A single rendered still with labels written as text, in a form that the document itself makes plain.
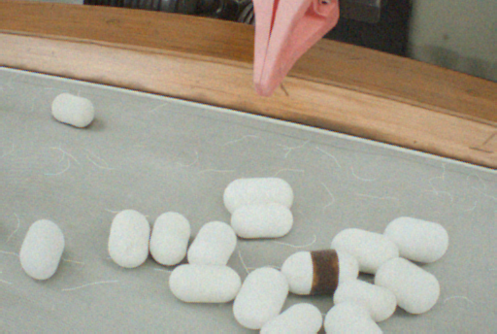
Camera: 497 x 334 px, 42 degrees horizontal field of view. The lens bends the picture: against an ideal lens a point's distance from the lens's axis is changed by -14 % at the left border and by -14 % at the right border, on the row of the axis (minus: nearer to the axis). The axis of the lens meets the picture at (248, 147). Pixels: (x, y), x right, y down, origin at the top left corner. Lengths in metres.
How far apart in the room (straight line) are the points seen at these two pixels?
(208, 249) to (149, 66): 0.22
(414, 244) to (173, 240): 0.12
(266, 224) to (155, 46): 0.22
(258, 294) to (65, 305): 0.09
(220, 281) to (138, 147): 0.15
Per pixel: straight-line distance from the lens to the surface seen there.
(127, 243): 0.34
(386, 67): 0.54
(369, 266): 0.35
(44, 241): 0.33
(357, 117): 0.49
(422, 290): 0.32
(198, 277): 0.32
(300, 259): 0.33
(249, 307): 0.30
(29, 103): 0.52
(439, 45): 2.45
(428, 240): 0.36
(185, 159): 0.44
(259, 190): 0.38
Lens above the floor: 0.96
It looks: 29 degrees down
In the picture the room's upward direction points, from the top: 5 degrees clockwise
